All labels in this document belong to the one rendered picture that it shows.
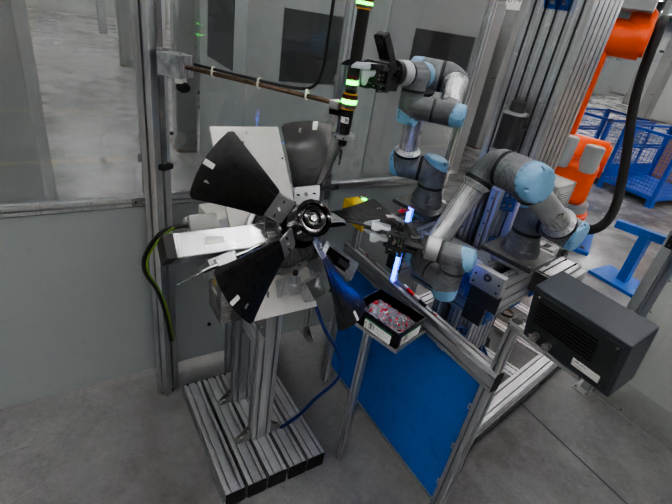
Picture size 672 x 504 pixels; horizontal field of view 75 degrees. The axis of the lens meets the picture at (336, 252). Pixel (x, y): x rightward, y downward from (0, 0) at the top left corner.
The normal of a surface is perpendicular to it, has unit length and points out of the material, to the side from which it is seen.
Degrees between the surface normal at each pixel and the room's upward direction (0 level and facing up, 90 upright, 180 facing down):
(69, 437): 0
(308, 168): 51
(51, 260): 90
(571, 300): 15
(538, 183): 86
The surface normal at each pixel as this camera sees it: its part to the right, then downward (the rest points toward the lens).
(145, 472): 0.14, -0.86
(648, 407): -0.84, 0.15
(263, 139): 0.49, -0.18
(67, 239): 0.51, 0.48
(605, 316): -0.07, -0.80
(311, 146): -0.15, -0.26
